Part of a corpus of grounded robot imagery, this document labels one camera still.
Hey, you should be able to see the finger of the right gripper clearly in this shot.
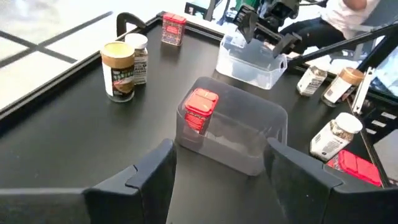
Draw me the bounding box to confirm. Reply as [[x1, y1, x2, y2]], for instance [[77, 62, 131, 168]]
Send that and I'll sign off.
[[233, 4, 259, 44], [273, 32, 303, 58]]

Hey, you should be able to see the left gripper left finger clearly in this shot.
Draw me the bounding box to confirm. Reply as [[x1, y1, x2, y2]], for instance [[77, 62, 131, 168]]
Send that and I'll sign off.
[[0, 138, 177, 224]]

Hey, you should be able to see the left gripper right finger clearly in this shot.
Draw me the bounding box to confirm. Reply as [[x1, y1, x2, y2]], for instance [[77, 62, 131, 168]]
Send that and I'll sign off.
[[264, 137, 398, 224]]

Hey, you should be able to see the red spice tin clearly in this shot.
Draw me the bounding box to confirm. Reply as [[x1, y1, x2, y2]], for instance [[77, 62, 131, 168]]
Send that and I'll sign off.
[[160, 12, 187, 47], [184, 88, 220, 135], [326, 149, 382, 187]]

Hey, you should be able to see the brown-lid spice jar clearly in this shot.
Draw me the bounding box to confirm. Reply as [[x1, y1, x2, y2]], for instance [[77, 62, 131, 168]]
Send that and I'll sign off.
[[100, 41, 136, 103], [320, 67, 365, 108]]

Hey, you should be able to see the person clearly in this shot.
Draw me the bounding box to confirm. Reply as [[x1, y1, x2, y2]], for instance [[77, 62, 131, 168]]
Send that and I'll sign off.
[[279, 0, 384, 55]]

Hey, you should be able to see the smoky clear plastic bin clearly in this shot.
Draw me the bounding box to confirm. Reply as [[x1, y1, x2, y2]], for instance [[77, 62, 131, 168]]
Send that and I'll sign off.
[[175, 77, 289, 177]]

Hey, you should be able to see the black table clamp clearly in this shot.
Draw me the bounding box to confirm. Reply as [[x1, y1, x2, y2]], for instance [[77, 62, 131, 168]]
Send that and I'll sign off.
[[116, 12, 147, 38]]

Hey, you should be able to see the black diagonal frame strut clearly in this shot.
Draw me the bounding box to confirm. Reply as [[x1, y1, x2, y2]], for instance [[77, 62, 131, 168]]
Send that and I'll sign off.
[[287, 22, 398, 74]]

